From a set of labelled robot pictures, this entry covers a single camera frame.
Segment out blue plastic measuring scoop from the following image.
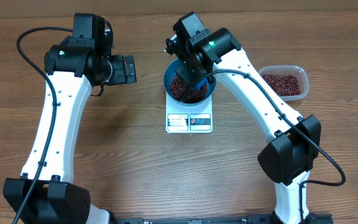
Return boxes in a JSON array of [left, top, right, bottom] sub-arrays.
[[194, 78, 208, 91]]

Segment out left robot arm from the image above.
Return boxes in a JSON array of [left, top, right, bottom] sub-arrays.
[[3, 13, 137, 223]]

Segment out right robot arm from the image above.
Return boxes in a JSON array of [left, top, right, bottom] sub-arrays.
[[164, 12, 332, 223]]

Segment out blue metal bowl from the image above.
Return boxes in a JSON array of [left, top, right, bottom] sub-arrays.
[[163, 59, 216, 106]]

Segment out red beans in bowl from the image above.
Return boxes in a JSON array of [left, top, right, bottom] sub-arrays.
[[170, 75, 208, 103]]

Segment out white digital kitchen scale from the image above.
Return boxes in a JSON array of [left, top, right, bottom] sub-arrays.
[[165, 94, 213, 134]]

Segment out red adzuki beans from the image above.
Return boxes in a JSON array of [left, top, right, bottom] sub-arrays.
[[262, 74, 300, 96]]

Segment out clear plastic container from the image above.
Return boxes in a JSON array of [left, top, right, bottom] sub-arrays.
[[259, 65, 310, 101]]

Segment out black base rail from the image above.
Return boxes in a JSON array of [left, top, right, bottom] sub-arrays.
[[107, 213, 334, 224]]

